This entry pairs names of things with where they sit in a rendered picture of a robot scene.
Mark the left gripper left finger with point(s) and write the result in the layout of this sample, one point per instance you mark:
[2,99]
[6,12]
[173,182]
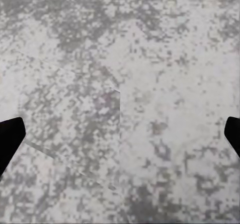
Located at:
[12,133]

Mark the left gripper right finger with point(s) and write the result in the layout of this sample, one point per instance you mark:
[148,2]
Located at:
[232,133]

